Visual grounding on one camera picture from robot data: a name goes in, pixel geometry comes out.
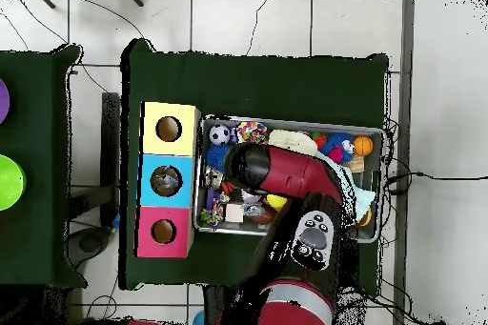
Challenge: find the cream cloth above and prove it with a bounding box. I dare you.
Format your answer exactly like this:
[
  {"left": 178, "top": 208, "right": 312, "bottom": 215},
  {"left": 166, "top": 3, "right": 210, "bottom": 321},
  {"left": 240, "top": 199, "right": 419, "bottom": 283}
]
[{"left": 268, "top": 129, "right": 318, "bottom": 157}]

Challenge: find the small orange basketball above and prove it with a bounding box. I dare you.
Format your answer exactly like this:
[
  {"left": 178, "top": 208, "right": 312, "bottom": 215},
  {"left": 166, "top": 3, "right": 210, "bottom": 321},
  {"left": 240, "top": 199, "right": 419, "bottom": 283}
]
[{"left": 352, "top": 134, "right": 375, "bottom": 157}]

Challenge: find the black power cable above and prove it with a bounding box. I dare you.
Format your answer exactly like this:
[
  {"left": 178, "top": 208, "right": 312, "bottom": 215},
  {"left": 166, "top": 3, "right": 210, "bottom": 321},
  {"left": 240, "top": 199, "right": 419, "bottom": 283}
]
[{"left": 384, "top": 171, "right": 488, "bottom": 196}]

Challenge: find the thin black floor cable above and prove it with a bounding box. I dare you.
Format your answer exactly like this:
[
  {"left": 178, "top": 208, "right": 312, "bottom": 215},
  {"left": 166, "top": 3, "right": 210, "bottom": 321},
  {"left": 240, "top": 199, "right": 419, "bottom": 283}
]
[{"left": 245, "top": 0, "right": 276, "bottom": 57}]

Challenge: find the plain wooden cube block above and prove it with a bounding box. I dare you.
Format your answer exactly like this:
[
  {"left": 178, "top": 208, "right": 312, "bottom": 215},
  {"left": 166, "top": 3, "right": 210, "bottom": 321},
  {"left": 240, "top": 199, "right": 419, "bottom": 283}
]
[{"left": 224, "top": 202, "right": 245, "bottom": 224}]

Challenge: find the silver mesh bin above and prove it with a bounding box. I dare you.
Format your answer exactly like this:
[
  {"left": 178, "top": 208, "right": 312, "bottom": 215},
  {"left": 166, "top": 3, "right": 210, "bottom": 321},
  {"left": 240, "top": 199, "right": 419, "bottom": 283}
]
[{"left": 192, "top": 113, "right": 386, "bottom": 244}]

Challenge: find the blue spiky toy with eyes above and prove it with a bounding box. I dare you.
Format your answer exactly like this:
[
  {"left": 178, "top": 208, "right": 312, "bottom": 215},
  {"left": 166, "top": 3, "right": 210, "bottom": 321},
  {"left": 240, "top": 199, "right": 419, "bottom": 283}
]
[{"left": 310, "top": 132, "right": 356, "bottom": 166}]

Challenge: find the mint green cloth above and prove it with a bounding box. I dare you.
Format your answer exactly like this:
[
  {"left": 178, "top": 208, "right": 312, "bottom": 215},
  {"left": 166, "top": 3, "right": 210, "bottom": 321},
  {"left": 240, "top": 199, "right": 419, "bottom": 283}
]
[{"left": 317, "top": 152, "right": 376, "bottom": 213}]

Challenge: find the blue spiky ball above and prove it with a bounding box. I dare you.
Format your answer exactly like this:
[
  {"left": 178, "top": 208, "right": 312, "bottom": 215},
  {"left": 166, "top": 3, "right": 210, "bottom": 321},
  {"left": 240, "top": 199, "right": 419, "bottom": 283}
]
[{"left": 205, "top": 143, "right": 233, "bottom": 173}]

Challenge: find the side table with green cloth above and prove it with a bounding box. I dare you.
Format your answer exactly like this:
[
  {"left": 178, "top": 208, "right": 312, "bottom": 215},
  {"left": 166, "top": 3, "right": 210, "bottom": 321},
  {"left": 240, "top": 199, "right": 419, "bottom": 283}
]
[{"left": 0, "top": 44, "right": 87, "bottom": 290}]

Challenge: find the lime green disc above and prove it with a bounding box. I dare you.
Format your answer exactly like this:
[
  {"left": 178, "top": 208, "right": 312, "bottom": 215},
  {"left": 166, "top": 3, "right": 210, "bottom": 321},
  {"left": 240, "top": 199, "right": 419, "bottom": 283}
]
[{"left": 0, "top": 153, "right": 28, "bottom": 213}]

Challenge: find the small soccer ball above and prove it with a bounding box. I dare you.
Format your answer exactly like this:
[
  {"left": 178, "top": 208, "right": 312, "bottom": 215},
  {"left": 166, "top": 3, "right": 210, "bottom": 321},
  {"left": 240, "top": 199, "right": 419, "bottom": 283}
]
[{"left": 208, "top": 123, "right": 233, "bottom": 146}]

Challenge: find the purple disc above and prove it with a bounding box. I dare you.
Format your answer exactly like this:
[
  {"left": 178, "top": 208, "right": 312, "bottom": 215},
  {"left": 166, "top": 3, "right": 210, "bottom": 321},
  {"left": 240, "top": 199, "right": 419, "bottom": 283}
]
[{"left": 0, "top": 77, "right": 11, "bottom": 126}]

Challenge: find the yellow seamed ball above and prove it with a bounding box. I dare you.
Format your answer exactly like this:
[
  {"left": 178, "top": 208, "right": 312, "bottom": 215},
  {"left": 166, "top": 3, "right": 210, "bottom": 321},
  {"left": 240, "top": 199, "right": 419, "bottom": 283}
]
[{"left": 265, "top": 193, "right": 288, "bottom": 212}]

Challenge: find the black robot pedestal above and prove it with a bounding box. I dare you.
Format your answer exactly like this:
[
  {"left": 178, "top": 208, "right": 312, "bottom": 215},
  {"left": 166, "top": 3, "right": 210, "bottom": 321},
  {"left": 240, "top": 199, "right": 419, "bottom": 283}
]
[{"left": 203, "top": 284, "right": 245, "bottom": 325}]

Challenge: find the wooden box with three holes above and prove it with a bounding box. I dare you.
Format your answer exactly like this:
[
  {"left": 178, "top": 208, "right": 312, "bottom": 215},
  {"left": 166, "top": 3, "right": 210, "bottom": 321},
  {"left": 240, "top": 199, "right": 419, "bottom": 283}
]
[{"left": 132, "top": 101, "right": 202, "bottom": 259}]

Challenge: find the dark green tablecloth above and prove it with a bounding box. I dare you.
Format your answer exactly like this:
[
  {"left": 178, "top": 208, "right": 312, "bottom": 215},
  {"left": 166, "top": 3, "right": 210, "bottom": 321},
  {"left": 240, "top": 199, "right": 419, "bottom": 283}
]
[{"left": 118, "top": 38, "right": 391, "bottom": 295}]

